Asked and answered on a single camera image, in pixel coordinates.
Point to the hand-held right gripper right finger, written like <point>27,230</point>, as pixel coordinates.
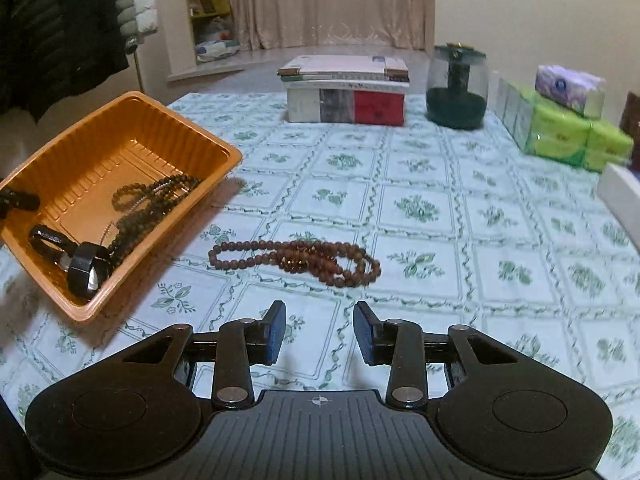
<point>364,335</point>

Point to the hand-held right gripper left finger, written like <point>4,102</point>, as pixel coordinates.
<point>275,332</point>

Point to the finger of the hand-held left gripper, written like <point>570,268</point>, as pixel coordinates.
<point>20,201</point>

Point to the thin black bangle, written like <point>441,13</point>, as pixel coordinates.
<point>42,232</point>

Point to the orange plastic tray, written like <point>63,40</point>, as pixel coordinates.
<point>75,160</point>

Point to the floral printed tablecloth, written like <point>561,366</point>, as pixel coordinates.
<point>450,240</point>

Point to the black puffer jacket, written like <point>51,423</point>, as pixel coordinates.
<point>50,35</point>

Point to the coat rack pole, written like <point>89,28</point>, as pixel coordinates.
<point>139,72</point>

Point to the white grey red box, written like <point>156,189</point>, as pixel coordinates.
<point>340,107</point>

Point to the white and green puffer jacket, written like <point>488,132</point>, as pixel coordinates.
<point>137,0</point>

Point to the white plastic bag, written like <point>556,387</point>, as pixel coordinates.
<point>215,49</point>

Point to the green glass jar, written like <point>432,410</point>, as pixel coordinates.
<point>455,105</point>

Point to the green-edged book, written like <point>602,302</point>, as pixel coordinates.
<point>295,79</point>

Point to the book with brown corners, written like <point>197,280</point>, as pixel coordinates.
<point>340,64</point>

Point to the green tissue multipack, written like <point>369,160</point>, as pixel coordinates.
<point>560,135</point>

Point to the purple tissue pack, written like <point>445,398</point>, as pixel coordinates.
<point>560,85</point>

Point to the beige curtain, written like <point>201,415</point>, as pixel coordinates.
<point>330,0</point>

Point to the dark red object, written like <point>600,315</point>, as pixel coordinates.
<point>631,112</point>

